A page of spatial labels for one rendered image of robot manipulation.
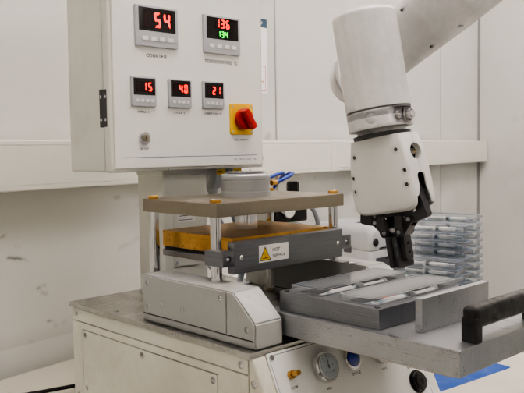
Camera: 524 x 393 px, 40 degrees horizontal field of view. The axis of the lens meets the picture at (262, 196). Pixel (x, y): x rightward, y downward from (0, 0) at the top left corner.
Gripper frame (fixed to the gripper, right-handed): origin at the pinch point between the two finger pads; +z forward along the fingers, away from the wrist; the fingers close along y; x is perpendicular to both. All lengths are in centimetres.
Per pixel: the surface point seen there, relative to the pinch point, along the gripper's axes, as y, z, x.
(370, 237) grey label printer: 72, 4, -84
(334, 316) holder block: 3.7, 6.3, 10.3
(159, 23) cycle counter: 36, -40, 6
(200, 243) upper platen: 28.2, -4.4, 10.3
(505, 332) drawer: -13.8, 10.0, 1.0
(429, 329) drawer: -7.2, 8.6, 6.3
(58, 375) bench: 76, 18, 13
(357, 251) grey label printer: 77, 8, -83
